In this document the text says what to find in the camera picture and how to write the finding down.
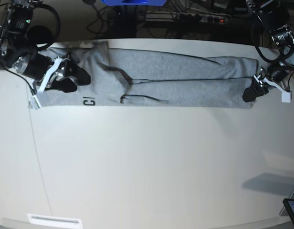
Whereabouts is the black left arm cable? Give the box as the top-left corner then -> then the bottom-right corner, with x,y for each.
251,14 -> 281,64

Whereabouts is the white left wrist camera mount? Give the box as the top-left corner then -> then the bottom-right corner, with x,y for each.
252,68 -> 292,103

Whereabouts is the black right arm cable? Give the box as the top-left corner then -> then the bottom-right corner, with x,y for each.
30,3 -> 61,51

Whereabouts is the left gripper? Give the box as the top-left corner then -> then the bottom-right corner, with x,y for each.
242,68 -> 290,102

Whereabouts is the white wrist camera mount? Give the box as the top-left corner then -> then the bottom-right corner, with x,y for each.
28,56 -> 70,110
252,68 -> 292,103

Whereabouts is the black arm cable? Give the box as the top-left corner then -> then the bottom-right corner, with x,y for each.
30,3 -> 61,51
251,14 -> 281,64

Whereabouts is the blue plastic box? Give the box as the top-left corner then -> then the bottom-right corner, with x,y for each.
102,0 -> 166,6

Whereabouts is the white label plate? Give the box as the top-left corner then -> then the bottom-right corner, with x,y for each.
27,213 -> 82,224

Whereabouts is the black power strip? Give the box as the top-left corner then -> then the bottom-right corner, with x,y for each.
145,12 -> 229,25

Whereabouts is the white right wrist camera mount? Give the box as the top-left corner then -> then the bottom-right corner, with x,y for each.
28,56 -> 70,110

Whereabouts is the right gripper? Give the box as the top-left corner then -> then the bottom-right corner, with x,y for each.
15,54 -> 91,93

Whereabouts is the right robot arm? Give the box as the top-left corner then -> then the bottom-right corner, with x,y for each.
0,0 -> 91,95

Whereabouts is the grey T-shirt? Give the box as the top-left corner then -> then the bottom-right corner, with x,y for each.
42,42 -> 258,109

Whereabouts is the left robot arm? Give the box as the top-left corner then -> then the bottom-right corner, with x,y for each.
242,0 -> 294,103

